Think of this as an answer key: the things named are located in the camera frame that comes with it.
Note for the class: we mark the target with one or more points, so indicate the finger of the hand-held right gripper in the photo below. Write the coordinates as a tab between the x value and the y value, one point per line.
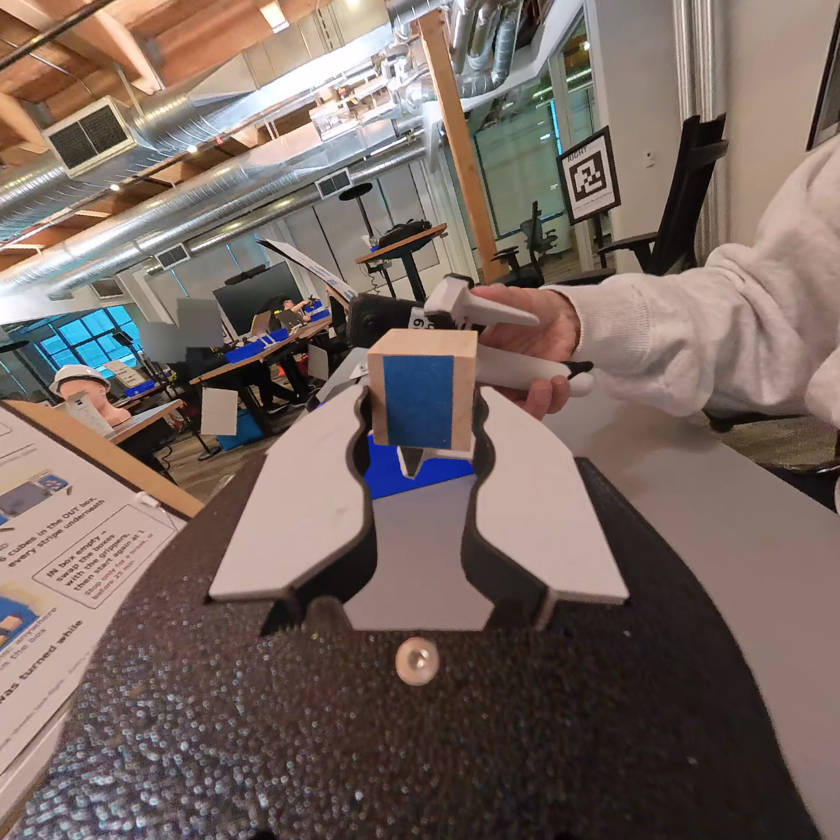
412	460
344	379

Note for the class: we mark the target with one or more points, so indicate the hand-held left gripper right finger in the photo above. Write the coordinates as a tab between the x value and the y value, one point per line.
544	512

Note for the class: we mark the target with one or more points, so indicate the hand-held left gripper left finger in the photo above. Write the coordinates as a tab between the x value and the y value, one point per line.
295	512

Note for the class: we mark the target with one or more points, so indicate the blue plastic bin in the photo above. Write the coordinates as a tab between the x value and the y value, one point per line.
420	482

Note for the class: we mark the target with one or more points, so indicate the wooden cube blue tape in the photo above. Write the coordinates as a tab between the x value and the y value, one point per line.
420	394

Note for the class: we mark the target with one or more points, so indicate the person's right forearm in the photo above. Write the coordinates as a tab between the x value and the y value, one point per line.
689	328

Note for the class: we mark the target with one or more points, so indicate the person's right hand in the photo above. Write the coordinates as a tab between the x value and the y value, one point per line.
551	338

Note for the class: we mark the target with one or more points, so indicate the white card on stand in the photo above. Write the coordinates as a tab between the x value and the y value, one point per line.
218	410
318	361

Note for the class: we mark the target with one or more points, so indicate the wooden standing desk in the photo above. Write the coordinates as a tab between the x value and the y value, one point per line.
407	237

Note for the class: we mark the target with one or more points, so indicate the black bag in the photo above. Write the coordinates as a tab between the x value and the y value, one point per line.
405	229

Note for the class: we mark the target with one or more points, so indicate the white slanted panel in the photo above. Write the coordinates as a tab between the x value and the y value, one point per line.
308	262

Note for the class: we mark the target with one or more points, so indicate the blue floor box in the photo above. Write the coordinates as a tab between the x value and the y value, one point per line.
248	430

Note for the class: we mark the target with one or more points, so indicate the wooden table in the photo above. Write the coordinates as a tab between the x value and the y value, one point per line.
223	371
151	413

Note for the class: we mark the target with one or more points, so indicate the black screen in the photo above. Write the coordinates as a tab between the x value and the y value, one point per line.
249	298

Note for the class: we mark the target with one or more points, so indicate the black floor lamp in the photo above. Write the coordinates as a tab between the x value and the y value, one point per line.
355	191

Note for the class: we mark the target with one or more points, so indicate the black mesh office chair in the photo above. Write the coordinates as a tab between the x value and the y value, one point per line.
535	239

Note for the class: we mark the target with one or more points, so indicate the brown backing board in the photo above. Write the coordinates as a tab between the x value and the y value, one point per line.
124	453

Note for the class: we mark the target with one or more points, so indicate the mannequin head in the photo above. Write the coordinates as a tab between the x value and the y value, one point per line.
98	410

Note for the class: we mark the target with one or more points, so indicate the printed instruction sheet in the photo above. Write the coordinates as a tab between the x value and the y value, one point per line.
59	558

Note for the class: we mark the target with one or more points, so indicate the black framed tag sign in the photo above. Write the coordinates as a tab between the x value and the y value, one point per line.
589	176

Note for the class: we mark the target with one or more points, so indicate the white hard hat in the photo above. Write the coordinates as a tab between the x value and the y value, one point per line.
79	379

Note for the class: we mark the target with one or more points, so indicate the window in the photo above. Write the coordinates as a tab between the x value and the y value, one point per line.
79	331

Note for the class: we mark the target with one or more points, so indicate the white air vent unit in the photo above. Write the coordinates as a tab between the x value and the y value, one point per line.
88	138

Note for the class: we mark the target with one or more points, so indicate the silver vertical pipes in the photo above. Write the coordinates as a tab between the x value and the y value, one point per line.
695	52

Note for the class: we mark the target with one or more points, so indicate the wooden support post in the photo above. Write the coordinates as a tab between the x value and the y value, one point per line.
459	151

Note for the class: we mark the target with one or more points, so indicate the silver air duct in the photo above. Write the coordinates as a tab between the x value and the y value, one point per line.
197	216
164	134

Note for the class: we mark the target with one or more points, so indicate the silver flexible duct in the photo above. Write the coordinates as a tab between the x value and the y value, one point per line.
499	39

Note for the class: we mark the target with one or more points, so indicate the dark wall picture frame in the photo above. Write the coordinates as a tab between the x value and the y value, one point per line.
828	65

